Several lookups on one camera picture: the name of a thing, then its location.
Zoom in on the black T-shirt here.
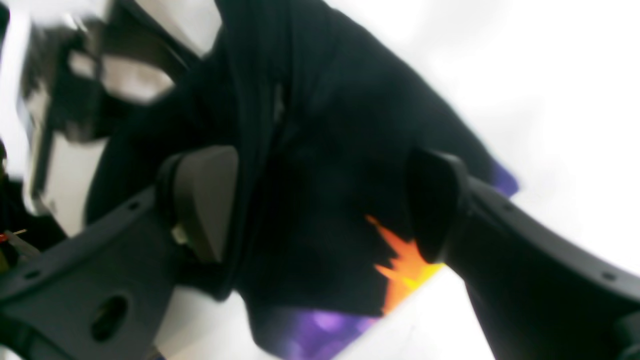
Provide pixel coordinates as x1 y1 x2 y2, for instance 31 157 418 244
85 0 518 360

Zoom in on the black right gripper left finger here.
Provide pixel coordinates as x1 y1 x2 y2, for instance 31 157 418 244
0 145 240 360

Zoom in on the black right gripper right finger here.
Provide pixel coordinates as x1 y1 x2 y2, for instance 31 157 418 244
406 149 640 360

